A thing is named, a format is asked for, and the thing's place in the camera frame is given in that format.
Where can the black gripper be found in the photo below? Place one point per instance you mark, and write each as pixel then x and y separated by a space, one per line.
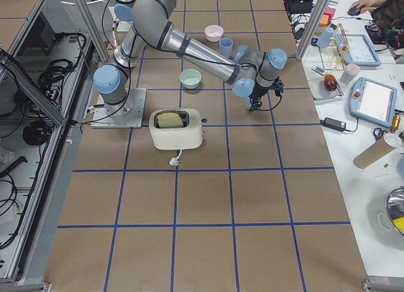
pixel 257 93

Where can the blue cup near arm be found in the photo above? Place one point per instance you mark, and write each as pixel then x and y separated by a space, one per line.
pixel 250 105

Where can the green bowl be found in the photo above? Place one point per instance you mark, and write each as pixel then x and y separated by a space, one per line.
pixel 190 78

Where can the small remote control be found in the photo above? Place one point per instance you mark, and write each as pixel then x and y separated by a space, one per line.
pixel 318 69

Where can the red yellow mango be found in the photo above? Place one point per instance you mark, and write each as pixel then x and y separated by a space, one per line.
pixel 330 82

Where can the pink bowl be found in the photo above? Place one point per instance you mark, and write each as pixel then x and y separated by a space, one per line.
pixel 213 33

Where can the cream toaster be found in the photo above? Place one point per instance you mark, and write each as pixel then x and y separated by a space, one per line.
pixel 189 136

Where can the black power adapter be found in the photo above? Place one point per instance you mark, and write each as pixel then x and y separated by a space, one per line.
pixel 333 124

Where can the bread slice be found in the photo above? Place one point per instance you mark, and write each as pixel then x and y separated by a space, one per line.
pixel 169 119

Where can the pale blue cup on desk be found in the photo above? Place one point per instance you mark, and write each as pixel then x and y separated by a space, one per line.
pixel 325 38

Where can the toaster plug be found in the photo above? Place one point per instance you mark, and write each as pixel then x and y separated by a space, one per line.
pixel 175 161

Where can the pink cup on desk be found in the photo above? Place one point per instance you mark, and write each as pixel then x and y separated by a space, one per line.
pixel 350 71

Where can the teach pendant tablet far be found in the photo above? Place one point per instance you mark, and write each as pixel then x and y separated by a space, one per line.
pixel 356 49

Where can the teach pendant tablet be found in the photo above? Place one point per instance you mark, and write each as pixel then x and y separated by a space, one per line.
pixel 373 101
pixel 356 49

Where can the teach pendant tablet near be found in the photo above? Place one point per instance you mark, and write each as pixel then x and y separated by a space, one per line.
pixel 373 101

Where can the cardboard tube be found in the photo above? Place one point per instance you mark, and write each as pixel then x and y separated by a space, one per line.
pixel 376 151

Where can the person hand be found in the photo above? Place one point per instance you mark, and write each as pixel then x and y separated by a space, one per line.
pixel 362 5

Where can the steel mixing bowl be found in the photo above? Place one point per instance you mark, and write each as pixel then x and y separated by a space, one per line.
pixel 394 208

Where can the gold wire rack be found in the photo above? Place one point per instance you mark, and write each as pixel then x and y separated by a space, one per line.
pixel 333 56

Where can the aluminium frame post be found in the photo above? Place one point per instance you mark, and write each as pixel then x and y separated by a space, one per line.
pixel 311 27

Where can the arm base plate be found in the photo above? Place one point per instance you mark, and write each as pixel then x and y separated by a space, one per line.
pixel 128 116

